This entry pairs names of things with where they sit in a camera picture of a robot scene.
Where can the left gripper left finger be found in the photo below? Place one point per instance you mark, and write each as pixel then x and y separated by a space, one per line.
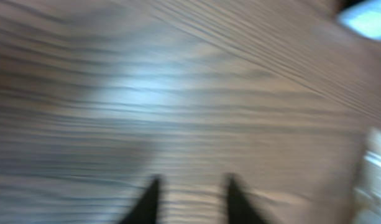
pixel 145 210

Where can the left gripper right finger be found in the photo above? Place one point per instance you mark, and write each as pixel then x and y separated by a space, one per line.
pixel 238 208

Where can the beige Pantree snack pouch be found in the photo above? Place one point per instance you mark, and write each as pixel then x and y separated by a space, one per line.
pixel 367 190

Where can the teal orange tissue pack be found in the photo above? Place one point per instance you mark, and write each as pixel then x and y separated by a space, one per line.
pixel 363 18

